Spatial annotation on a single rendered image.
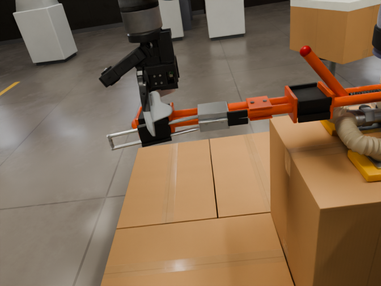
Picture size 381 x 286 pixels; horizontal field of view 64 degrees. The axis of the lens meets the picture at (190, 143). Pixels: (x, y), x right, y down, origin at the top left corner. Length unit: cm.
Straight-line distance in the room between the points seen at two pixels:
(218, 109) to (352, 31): 181
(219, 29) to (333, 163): 562
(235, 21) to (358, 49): 401
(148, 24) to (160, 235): 78
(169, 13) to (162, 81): 608
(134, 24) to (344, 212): 54
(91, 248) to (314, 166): 155
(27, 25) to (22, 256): 547
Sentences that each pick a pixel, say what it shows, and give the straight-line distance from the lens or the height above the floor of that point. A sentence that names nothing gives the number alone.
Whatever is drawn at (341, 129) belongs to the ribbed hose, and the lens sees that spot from 73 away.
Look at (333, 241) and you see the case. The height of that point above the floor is 85.
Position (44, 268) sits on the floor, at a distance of 207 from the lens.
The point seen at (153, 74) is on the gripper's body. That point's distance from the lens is 63.
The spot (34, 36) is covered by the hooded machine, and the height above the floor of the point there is 59.
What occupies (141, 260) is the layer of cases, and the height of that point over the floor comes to 54.
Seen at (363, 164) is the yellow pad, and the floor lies 96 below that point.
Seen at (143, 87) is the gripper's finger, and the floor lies 118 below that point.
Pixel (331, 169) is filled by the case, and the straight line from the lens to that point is 74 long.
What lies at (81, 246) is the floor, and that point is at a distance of 207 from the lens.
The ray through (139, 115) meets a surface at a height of 110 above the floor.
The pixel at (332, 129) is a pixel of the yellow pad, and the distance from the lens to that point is 86.
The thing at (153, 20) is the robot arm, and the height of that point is 130.
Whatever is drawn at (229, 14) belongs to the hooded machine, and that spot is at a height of 45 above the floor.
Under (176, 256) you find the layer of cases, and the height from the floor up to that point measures 54.
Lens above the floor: 138
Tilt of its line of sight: 30 degrees down
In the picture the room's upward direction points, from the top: 10 degrees counter-clockwise
